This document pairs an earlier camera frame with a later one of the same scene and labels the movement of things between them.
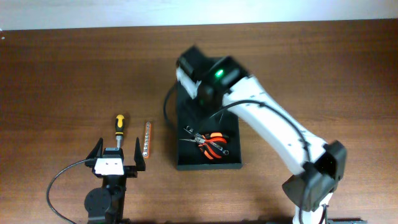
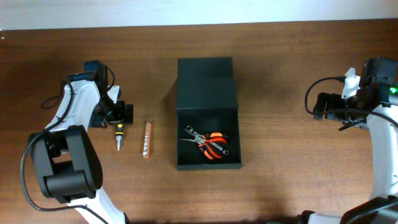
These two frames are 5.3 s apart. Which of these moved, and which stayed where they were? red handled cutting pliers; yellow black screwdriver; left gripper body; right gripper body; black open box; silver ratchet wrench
Moved: right gripper body; left gripper body
Stayed: black open box; silver ratchet wrench; red handled cutting pliers; yellow black screwdriver
